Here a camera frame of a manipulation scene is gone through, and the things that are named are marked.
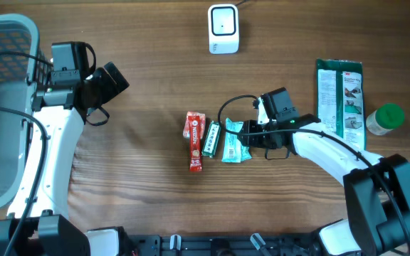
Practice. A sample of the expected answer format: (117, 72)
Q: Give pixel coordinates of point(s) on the teal tissue packet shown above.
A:
(234, 151)

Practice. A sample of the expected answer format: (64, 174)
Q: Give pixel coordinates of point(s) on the white barcode scanner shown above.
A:
(223, 27)

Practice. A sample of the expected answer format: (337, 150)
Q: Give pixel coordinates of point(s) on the orange red snack packet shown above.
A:
(185, 132)

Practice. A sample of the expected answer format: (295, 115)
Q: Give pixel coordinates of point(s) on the green battery pack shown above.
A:
(212, 139)

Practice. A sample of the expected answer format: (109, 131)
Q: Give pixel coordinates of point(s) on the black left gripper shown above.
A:
(112, 89)

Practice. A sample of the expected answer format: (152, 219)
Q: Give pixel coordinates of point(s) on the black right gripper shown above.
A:
(254, 139)

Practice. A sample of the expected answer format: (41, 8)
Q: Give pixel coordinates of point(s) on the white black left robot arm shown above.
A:
(37, 220)

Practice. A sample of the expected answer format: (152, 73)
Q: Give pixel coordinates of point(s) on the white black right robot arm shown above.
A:
(377, 188)

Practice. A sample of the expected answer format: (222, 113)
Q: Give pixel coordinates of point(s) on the grey plastic mesh basket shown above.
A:
(21, 70)

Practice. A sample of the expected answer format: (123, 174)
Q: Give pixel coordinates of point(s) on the green sponge package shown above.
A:
(340, 99)

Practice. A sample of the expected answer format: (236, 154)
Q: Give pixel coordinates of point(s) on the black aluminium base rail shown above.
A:
(295, 244)

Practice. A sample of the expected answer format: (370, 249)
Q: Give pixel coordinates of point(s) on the green lid jar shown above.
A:
(383, 120)

